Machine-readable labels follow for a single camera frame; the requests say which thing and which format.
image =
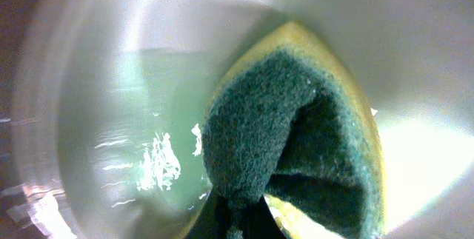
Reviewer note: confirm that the green yellow scrubbing sponge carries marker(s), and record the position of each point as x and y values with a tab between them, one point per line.
288	120

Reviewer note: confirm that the grey-white plate with green stain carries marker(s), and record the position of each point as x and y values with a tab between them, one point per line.
103	99

